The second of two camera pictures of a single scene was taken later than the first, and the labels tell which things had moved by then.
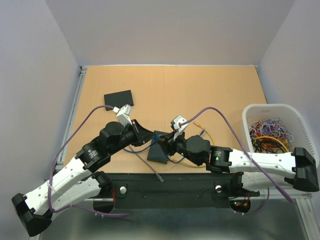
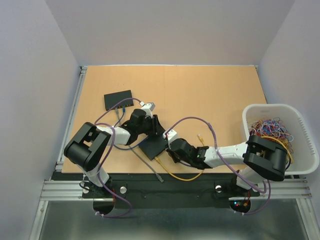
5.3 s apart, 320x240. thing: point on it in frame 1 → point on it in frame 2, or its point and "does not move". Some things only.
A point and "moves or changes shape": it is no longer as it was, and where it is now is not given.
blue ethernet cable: x=138 y=151 → x=123 y=111
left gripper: x=142 y=135 → x=156 y=127
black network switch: x=119 y=99 does not move
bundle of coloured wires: x=270 y=135 does not move
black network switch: x=156 y=152 moves or changes shape
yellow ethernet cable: x=192 y=165 → x=178 y=179
